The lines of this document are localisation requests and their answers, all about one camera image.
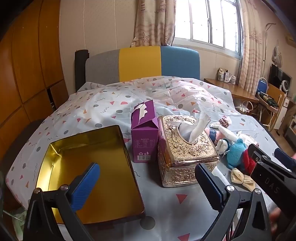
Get wooden folding stand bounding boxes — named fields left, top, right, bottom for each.
left=257, top=83, right=287, bottom=131

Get pink towel with blue band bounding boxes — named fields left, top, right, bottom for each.
left=205, top=128, right=223, bottom=146

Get person's right forearm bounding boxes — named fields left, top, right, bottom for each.
left=274, top=148, right=296, bottom=169

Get beige starfish print curtain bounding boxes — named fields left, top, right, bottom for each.
left=131, top=0, right=181, bottom=48

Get white tissue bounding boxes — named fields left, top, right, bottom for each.
left=179, top=112, right=211, bottom=143

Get blue plush toy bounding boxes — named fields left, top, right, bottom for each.
left=226, top=138, right=247, bottom=170

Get white tote bag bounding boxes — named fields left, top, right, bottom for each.
left=235, top=100, right=254, bottom=114

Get gold tin box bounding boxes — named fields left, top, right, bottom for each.
left=36, top=125, right=147, bottom=225

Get grey yellow blue headboard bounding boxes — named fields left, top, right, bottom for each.
left=85, top=46, right=201, bottom=87

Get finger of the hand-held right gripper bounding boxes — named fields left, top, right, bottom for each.
left=248, top=143, right=296, bottom=181

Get green white packets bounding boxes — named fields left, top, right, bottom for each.
left=10, top=206, right=31, bottom=233

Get cream fabric bow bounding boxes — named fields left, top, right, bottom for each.
left=231, top=168, right=255, bottom=192

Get window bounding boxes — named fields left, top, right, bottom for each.
left=173, top=0, right=244, bottom=59

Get red plush toy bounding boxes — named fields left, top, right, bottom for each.
left=245, top=149, right=258, bottom=175

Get black rolled mat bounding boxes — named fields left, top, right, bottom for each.
left=74, top=49, right=90, bottom=92

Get black monitor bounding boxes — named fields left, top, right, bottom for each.
left=268, top=63, right=292, bottom=95

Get golden embossed tissue box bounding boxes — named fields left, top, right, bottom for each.
left=158, top=115, right=220, bottom=188

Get beige striped curtain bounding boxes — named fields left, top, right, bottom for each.
left=238, top=0, right=269, bottom=93

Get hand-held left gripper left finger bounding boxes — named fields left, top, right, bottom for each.
left=23, top=162, right=100, bottom=241

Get wooden wardrobe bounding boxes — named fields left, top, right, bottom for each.
left=0, top=0, right=70, bottom=167

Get white round fan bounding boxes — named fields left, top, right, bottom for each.
left=279, top=80, right=291, bottom=93

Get clear desk organizer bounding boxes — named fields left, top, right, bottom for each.
left=217, top=68, right=238, bottom=84

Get blue folding chair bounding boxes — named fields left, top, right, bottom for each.
left=256, top=77, right=269, bottom=93

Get wooden desk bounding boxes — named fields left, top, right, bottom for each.
left=204, top=78, right=260, bottom=103

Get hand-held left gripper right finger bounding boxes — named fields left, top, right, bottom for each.
left=195, top=163, right=273, bottom=241

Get purple carton box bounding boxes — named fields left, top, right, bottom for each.
left=131, top=100, right=160, bottom=164

